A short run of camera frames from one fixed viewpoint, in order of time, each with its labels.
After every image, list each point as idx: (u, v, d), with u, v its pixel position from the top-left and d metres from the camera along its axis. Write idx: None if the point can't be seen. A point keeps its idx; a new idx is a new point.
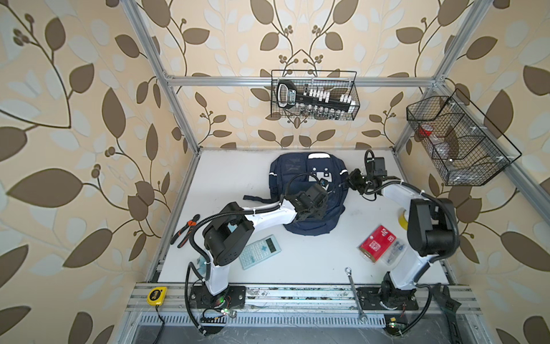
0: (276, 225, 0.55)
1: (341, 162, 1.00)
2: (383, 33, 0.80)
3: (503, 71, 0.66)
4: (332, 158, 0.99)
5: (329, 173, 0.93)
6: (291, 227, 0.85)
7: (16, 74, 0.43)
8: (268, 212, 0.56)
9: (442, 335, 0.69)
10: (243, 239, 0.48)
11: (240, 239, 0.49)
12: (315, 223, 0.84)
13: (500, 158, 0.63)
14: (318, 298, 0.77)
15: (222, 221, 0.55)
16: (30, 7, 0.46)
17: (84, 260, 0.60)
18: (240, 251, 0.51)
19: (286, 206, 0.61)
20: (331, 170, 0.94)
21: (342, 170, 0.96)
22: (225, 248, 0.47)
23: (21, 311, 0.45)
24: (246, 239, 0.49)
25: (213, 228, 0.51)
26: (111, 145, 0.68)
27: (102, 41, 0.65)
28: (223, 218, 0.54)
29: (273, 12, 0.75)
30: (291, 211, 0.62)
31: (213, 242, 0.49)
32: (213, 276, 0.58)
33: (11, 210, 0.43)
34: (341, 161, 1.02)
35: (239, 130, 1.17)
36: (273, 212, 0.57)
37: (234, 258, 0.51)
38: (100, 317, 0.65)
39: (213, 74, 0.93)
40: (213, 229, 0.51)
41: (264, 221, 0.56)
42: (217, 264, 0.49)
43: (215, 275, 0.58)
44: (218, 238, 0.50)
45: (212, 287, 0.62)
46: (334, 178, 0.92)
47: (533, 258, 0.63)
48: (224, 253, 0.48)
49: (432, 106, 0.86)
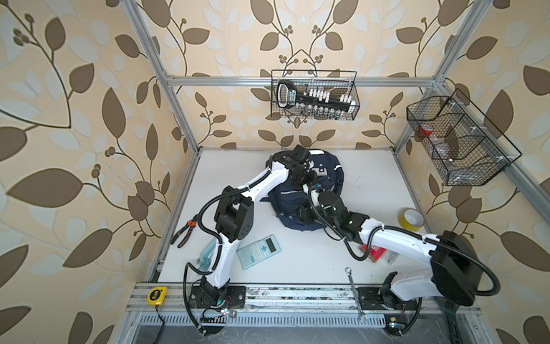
0: (274, 185, 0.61)
1: (335, 157, 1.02)
2: (384, 33, 0.80)
3: (503, 71, 0.66)
4: (326, 155, 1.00)
5: (324, 168, 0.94)
6: (288, 223, 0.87)
7: (16, 74, 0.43)
8: (262, 182, 0.60)
9: (442, 335, 0.69)
10: (249, 214, 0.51)
11: (246, 214, 0.55)
12: None
13: (500, 158, 0.63)
14: (318, 298, 0.77)
15: (226, 204, 0.60)
16: (30, 7, 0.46)
17: (84, 260, 0.60)
18: (252, 223, 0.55)
19: (278, 168, 0.64)
20: (326, 165, 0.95)
21: (336, 166, 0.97)
22: (238, 224, 0.53)
23: (21, 311, 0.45)
24: (251, 212, 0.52)
25: (221, 211, 0.57)
26: (111, 145, 0.68)
27: (102, 41, 0.65)
28: (227, 201, 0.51)
29: (273, 12, 0.75)
30: (283, 170, 0.65)
31: (226, 222, 0.56)
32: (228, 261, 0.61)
33: (10, 210, 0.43)
34: (334, 156, 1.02)
35: (239, 130, 1.17)
36: (266, 180, 0.61)
37: (248, 230, 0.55)
38: (100, 317, 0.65)
39: (212, 74, 0.93)
40: (222, 213, 0.57)
41: (261, 190, 0.61)
42: (235, 240, 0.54)
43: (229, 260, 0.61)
44: (229, 218, 0.56)
45: (217, 279, 0.64)
46: (330, 174, 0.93)
47: (533, 258, 0.62)
48: (239, 229, 0.55)
49: (432, 107, 0.86)
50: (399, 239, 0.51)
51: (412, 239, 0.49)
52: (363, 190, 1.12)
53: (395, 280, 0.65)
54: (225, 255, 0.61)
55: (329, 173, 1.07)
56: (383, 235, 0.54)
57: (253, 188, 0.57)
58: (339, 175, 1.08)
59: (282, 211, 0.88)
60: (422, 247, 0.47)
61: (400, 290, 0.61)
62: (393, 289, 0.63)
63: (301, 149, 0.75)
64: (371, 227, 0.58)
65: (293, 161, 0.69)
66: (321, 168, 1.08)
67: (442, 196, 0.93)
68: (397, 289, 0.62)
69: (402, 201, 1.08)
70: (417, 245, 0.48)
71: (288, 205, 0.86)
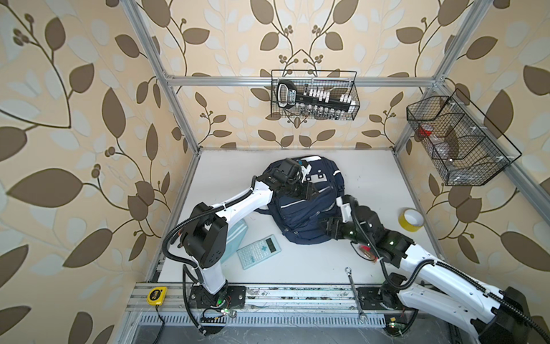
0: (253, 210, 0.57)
1: (333, 163, 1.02)
2: (383, 33, 0.80)
3: (503, 71, 0.66)
4: (324, 160, 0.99)
5: (323, 174, 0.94)
6: (293, 239, 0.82)
7: (16, 74, 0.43)
8: (240, 202, 0.53)
9: (442, 335, 0.69)
10: (220, 237, 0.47)
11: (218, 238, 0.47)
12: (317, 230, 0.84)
13: (500, 158, 0.63)
14: (318, 298, 0.77)
15: (195, 225, 0.52)
16: (30, 7, 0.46)
17: (84, 260, 0.60)
18: (223, 248, 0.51)
19: (261, 189, 0.59)
20: (325, 170, 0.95)
21: (336, 171, 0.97)
22: (207, 250, 0.46)
23: (22, 311, 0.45)
24: (223, 235, 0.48)
25: (188, 233, 0.49)
26: (111, 145, 0.68)
27: (102, 41, 0.65)
28: (196, 222, 0.52)
29: (273, 12, 0.75)
30: (267, 191, 0.61)
31: (193, 246, 0.47)
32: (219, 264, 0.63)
33: (11, 209, 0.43)
34: (332, 162, 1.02)
35: (239, 130, 1.17)
36: (245, 201, 0.54)
37: (218, 256, 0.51)
38: (101, 317, 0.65)
39: (213, 74, 0.93)
40: (190, 235, 0.49)
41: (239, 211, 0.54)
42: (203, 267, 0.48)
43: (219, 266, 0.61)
44: (197, 241, 0.48)
45: (210, 286, 0.62)
46: (330, 179, 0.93)
47: (533, 259, 0.62)
48: (208, 255, 0.47)
49: (432, 107, 0.86)
50: (454, 282, 0.46)
51: (468, 285, 0.45)
52: (363, 191, 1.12)
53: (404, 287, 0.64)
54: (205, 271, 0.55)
55: (328, 178, 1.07)
56: (435, 270, 0.49)
57: (228, 208, 0.51)
58: (339, 180, 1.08)
59: (286, 225, 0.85)
60: (482, 299, 0.43)
61: (409, 299, 0.61)
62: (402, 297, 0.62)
63: (288, 165, 0.68)
64: (420, 259, 0.52)
65: (279, 182, 0.65)
66: (321, 175, 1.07)
67: (442, 196, 0.93)
68: (404, 297, 0.62)
69: (402, 201, 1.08)
70: (474, 294, 0.44)
71: (291, 218, 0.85)
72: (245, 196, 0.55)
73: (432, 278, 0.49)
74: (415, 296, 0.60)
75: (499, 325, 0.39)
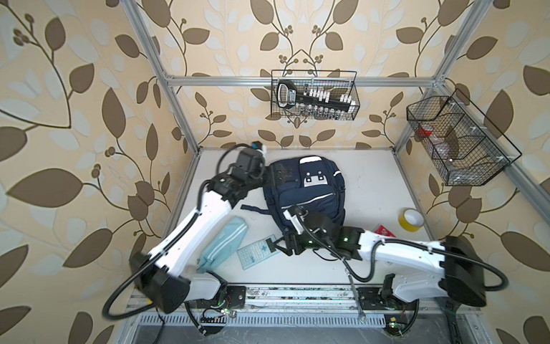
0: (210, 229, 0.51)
1: (334, 163, 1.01)
2: (383, 33, 0.80)
3: (503, 71, 0.66)
4: (324, 161, 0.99)
5: (323, 176, 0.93)
6: None
7: (16, 74, 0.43)
8: (185, 236, 0.43)
9: (442, 335, 0.69)
10: (171, 287, 0.41)
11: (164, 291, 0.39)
12: None
13: (500, 158, 0.63)
14: (318, 298, 0.77)
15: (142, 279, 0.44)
16: (30, 8, 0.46)
17: (84, 260, 0.60)
18: (184, 286, 0.47)
19: (208, 206, 0.46)
20: (325, 173, 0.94)
21: (336, 172, 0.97)
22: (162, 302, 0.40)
23: (21, 311, 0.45)
24: (173, 281, 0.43)
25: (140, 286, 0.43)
26: (111, 145, 0.68)
27: (102, 41, 0.65)
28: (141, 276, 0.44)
29: (273, 12, 0.75)
30: (220, 205, 0.48)
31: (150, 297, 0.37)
32: (195, 276, 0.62)
33: (10, 209, 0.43)
34: (332, 162, 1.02)
35: (239, 130, 1.17)
36: (190, 231, 0.44)
37: (182, 294, 0.46)
38: (101, 317, 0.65)
39: (213, 74, 0.93)
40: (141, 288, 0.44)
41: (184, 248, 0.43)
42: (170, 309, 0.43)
43: (202, 281, 0.59)
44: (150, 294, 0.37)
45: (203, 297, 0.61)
46: (331, 181, 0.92)
47: (532, 258, 0.63)
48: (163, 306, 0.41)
49: (432, 107, 0.86)
50: (404, 251, 0.48)
51: (416, 251, 0.47)
52: (363, 192, 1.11)
53: (396, 284, 0.63)
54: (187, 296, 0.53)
55: (328, 180, 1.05)
56: (385, 249, 0.51)
57: (170, 251, 0.41)
58: (339, 181, 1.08)
59: (286, 225, 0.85)
60: (430, 259, 0.44)
61: (404, 294, 0.61)
62: (397, 295, 0.62)
63: (247, 159, 0.54)
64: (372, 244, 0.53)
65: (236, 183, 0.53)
66: (321, 176, 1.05)
67: (442, 196, 0.93)
68: (399, 293, 0.62)
69: (402, 201, 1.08)
70: (422, 258, 0.45)
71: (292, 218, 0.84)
72: (189, 225, 0.44)
73: (387, 256, 0.51)
74: (404, 287, 0.60)
75: (452, 277, 0.41)
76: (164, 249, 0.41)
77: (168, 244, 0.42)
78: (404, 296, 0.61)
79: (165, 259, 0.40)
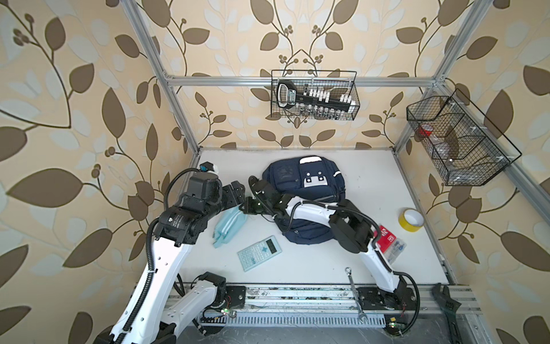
0: (173, 278, 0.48)
1: (333, 163, 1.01)
2: (384, 32, 0.80)
3: (503, 71, 0.66)
4: (324, 162, 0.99)
5: (323, 176, 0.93)
6: (293, 238, 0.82)
7: (16, 74, 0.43)
8: (145, 301, 0.38)
9: (442, 335, 0.69)
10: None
11: None
12: (317, 230, 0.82)
13: (500, 158, 0.63)
14: (318, 298, 0.77)
15: None
16: (30, 8, 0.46)
17: (84, 260, 0.60)
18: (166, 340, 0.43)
19: (160, 259, 0.40)
20: (325, 173, 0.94)
21: (336, 173, 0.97)
22: None
23: (21, 311, 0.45)
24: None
25: None
26: (111, 145, 0.68)
27: (102, 41, 0.65)
28: None
29: (273, 13, 0.76)
30: (176, 250, 0.41)
31: None
32: (184, 302, 0.55)
33: (9, 209, 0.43)
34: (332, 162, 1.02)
35: (239, 130, 1.17)
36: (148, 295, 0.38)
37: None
38: (101, 317, 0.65)
39: (212, 74, 0.93)
40: None
41: (147, 312, 0.38)
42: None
43: (184, 311, 0.52)
44: None
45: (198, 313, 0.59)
46: (330, 181, 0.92)
47: (533, 259, 0.62)
48: None
49: (432, 106, 0.86)
50: (312, 209, 0.63)
51: (320, 208, 0.62)
52: (362, 191, 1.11)
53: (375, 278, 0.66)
54: (178, 330, 0.50)
55: (328, 181, 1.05)
56: (301, 207, 0.66)
57: (134, 324, 0.36)
58: (339, 182, 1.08)
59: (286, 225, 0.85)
60: (324, 212, 0.60)
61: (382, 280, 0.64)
62: (381, 286, 0.66)
63: (196, 184, 0.45)
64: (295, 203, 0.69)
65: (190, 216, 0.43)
66: (320, 177, 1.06)
67: (442, 196, 0.93)
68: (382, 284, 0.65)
69: (402, 201, 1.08)
70: (322, 211, 0.61)
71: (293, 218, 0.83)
72: (146, 289, 0.38)
73: (302, 211, 0.66)
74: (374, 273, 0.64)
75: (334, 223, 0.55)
76: (125, 326, 0.36)
77: (129, 319, 0.37)
78: (387, 287, 0.64)
79: (131, 335, 0.36)
